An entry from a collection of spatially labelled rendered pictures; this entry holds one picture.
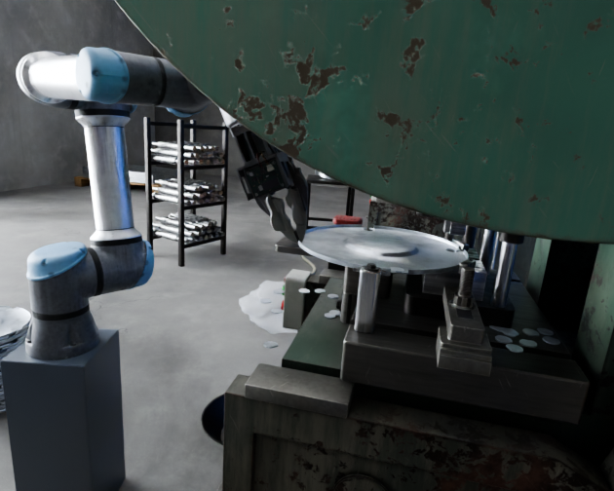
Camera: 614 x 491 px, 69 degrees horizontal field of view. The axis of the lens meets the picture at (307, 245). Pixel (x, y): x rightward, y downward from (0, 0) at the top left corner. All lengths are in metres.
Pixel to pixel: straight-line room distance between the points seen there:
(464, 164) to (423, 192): 0.03
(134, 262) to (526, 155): 0.97
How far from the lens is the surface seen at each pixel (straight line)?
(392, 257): 0.73
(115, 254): 1.13
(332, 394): 0.62
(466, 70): 0.30
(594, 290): 0.72
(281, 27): 0.32
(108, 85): 0.73
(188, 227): 3.14
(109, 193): 1.13
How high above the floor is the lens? 0.98
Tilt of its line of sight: 15 degrees down
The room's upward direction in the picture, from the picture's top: 4 degrees clockwise
